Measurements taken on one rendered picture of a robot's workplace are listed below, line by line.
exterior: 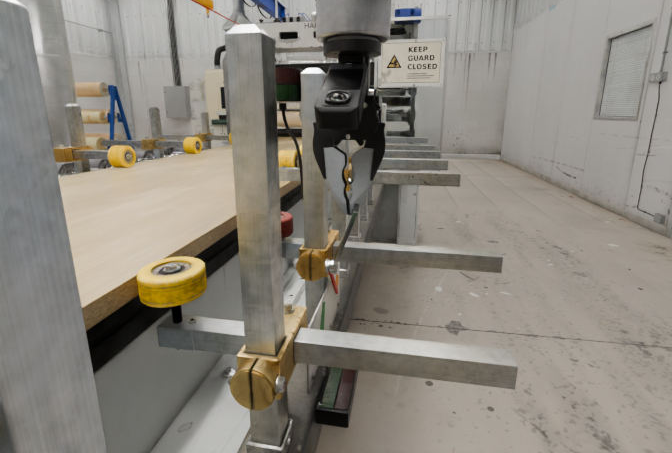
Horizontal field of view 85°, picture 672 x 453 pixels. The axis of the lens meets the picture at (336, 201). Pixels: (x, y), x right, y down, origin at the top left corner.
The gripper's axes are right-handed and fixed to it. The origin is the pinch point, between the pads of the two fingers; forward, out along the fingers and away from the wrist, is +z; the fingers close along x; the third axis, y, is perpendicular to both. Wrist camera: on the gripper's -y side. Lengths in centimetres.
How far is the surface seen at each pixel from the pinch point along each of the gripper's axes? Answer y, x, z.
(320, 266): 9.7, 6.0, 13.0
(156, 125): 123, 115, -5
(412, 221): 243, -17, 74
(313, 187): 12.5, 7.7, 0.3
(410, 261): 16.7, -8.8, 13.9
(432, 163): 67, -15, 3
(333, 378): 1.8, 2.3, 27.8
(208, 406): 1.3, 23.5, 36.0
